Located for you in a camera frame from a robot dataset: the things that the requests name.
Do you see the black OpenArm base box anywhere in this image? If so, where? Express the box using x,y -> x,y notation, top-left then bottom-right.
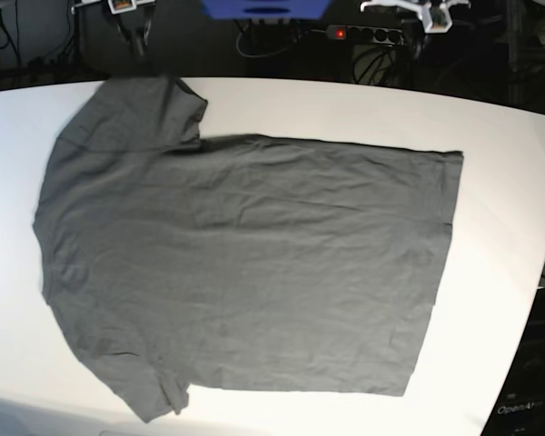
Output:
482,288 -> 545,435

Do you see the blue box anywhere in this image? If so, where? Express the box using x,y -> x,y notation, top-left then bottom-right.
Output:
203,0 -> 331,20

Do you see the grey T-shirt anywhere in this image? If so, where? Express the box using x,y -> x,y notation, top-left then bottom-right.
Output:
34,77 -> 463,422

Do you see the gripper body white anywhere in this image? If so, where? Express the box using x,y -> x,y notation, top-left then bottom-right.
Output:
71,0 -> 155,15
360,0 -> 452,33

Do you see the black power strip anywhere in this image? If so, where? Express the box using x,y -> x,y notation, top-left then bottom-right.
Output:
324,25 -> 405,45

